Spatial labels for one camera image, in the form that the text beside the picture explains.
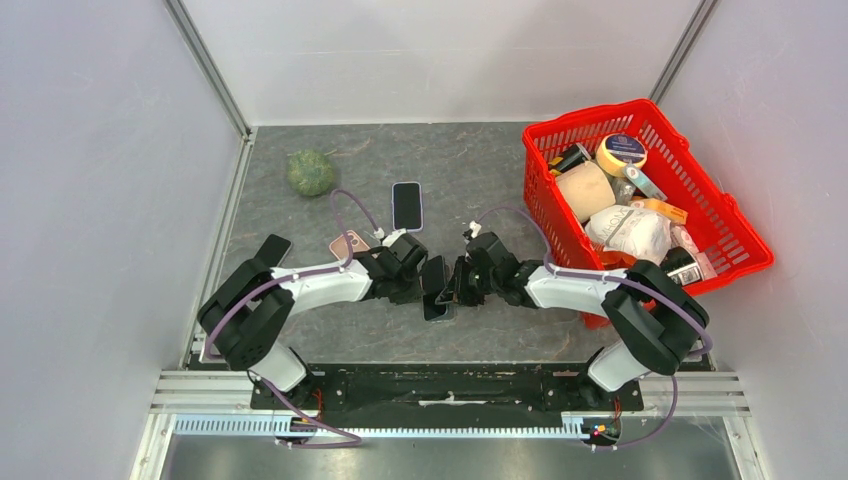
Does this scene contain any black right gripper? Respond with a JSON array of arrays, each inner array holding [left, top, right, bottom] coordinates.
[[437, 255, 499, 307]]

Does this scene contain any pink phone case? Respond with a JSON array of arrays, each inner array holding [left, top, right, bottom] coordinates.
[[328, 230, 371, 261]]

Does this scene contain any lilac phone case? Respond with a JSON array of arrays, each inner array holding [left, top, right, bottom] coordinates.
[[390, 180, 425, 234]]

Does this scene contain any red plastic basket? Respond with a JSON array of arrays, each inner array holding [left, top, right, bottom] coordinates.
[[522, 99, 774, 297]]

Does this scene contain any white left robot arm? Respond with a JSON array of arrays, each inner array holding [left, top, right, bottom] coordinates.
[[197, 231, 428, 409]]

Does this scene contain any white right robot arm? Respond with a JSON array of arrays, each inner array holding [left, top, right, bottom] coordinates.
[[433, 232, 711, 409]]

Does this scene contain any green felt ball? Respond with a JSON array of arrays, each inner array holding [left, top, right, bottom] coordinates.
[[286, 149, 336, 197]]

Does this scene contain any white wrapped package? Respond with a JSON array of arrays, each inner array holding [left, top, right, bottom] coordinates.
[[584, 205, 672, 265]]

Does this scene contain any black yellow tool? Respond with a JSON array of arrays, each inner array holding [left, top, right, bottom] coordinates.
[[548, 142, 592, 177]]

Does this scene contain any yellow masking tape roll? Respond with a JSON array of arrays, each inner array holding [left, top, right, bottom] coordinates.
[[595, 133, 648, 178]]

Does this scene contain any teal white small packet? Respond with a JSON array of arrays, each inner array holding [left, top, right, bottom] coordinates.
[[623, 164, 668, 201]]

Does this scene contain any orange small box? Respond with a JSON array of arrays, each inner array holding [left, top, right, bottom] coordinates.
[[629, 198, 688, 225]]

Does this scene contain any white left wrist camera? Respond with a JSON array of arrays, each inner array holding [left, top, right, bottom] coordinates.
[[373, 228, 407, 247]]

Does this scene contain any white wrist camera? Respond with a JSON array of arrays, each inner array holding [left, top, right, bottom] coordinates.
[[463, 221, 482, 242], [373, 228, 407, 247]]

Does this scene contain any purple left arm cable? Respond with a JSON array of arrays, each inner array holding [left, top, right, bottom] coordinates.
[[202, 189, 364, 450]]

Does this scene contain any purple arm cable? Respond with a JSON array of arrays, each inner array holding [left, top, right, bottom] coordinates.
[[202, 189, 364, 450], [473, 205, 715, 452]]

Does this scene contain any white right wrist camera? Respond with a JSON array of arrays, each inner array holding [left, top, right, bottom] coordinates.
[[463, 221, 482, 242]]

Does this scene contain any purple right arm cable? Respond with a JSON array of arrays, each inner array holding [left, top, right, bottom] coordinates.
[[473, 205, 715, 452]]

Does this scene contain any black mounting base plate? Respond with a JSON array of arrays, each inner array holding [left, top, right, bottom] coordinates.
[[288, 363, 644, 429]]

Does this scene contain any grey slotted cable duct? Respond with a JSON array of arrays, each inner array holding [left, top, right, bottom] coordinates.
[[173, 414, 586, 440]]

